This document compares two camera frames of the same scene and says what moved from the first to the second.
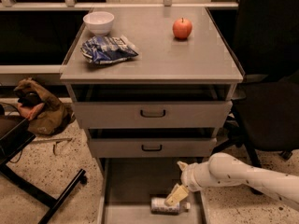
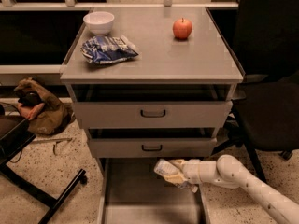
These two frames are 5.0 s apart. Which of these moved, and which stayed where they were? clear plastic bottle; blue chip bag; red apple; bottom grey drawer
Moved: clear plastic bottle
Stayed: red apple; bottom grey drawer; blue chip bag
